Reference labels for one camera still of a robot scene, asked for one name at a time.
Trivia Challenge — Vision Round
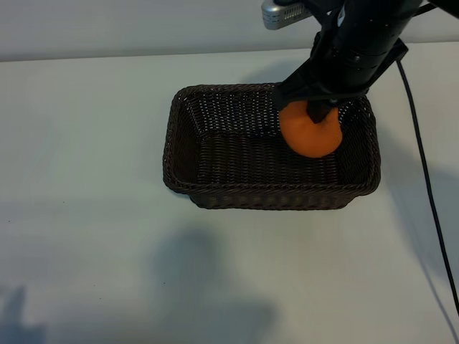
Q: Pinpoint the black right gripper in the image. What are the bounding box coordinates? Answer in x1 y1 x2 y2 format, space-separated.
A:
275 21 371 125

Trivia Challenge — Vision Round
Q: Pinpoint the orange fruit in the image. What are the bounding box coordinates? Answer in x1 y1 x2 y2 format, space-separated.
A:
278 102 344 158

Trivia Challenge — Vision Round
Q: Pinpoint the dark brown woven basket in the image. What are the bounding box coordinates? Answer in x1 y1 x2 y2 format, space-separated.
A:
161 82 381 211

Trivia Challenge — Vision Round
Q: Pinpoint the black right camera mount bracket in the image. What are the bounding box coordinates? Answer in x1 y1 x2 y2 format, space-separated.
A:
306 0 344 26

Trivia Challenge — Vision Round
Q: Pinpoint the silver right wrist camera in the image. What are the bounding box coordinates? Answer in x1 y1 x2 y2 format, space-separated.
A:
261 0 310 30

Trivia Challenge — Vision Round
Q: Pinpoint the long black cable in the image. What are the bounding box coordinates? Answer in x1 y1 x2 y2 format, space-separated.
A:
394 57 459 317

